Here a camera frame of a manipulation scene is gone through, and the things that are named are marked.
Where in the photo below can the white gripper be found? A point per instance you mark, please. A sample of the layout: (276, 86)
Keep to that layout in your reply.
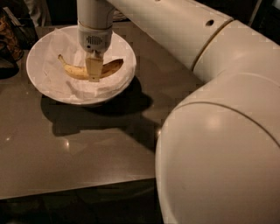
(94, 40)

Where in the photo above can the yellow spotted banana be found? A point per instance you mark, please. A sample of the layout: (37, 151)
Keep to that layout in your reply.
(80, 72)

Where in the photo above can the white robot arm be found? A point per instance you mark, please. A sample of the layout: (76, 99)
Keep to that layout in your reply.
(218, 152)

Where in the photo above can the white bowl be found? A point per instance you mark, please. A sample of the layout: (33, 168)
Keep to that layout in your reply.
(38, 78)

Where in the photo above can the white paper liner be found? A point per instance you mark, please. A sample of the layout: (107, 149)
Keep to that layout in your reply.
(58, 84)

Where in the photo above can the dark object at left edge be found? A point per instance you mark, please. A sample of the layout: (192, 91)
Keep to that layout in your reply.
(8, 66)

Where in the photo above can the patterned brown bag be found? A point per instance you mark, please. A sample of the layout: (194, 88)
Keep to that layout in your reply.
(8, 36)

